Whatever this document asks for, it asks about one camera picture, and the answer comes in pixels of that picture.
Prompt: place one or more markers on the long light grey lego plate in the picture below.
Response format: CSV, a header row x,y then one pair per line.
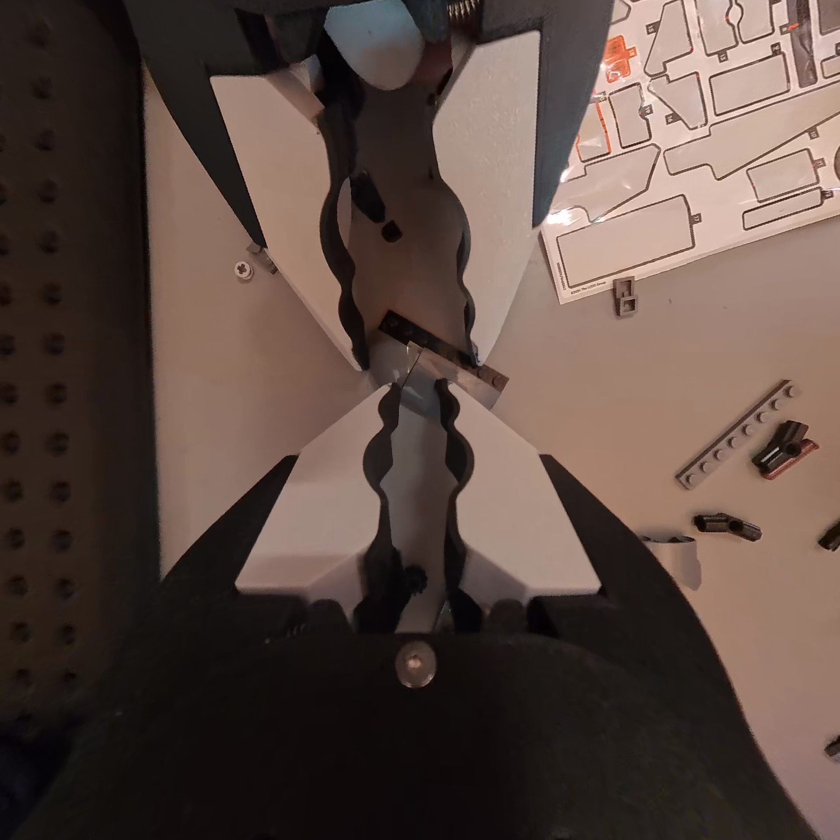
x,y
738,436

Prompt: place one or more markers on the black lego pin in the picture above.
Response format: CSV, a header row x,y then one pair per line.
x,y
367,197
832,538

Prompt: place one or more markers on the black lego gear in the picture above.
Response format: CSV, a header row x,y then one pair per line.
x,y
417,577

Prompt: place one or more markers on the small grey lego bracket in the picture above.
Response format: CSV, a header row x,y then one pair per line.
x,y
625,298

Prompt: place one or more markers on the black plate lego assembly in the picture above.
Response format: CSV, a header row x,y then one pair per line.
x,y
446,367

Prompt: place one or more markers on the small black lego piece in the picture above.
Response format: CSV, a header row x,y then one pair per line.
x,y
392,231

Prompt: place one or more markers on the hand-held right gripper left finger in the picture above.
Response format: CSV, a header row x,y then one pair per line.
x,y
315,525

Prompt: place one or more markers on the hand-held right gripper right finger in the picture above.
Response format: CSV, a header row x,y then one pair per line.
x,y
518,525

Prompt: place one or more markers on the grey curved lego slope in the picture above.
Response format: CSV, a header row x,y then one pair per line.
x,y
682,564

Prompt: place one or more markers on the black connector with brown axle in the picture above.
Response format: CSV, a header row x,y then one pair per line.
x,y
784,449

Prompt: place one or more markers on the grey lego connector piece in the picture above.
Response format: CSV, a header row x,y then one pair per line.
x,y
443,613

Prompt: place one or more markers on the lego sticker sheet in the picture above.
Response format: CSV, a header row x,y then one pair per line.
x,y
623,249

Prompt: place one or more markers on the small grey two-stud plate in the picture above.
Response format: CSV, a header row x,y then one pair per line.
x,y
257,254

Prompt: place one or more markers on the black connector with grey band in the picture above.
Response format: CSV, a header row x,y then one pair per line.
x,y
833,749

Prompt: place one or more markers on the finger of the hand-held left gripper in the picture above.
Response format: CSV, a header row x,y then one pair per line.
x,y
499,131
275,164

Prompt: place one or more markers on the black perforated pad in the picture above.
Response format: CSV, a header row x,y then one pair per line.
x,y
65,328

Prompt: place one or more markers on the black angled lego connector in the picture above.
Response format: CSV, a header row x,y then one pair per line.
x,y
728,525

